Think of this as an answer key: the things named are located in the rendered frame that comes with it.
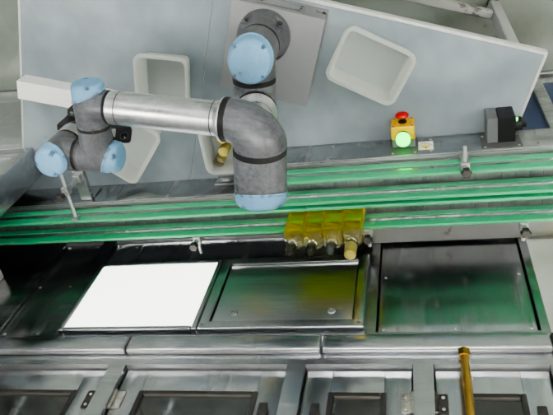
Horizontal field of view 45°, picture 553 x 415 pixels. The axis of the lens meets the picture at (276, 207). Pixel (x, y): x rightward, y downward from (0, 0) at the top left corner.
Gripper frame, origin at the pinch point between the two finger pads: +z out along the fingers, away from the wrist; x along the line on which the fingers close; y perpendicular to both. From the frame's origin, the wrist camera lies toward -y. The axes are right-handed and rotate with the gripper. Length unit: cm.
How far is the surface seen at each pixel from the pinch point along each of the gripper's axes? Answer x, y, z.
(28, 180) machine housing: 48, 38, 25
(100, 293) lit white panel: 62, -1, -5
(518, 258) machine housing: 24, -121, 12
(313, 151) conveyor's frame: 14, -55, 29
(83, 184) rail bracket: 43, 18, 23
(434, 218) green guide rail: 19, -95, 16
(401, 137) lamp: 0, -80, 24
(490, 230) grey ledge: 22, -113, 22
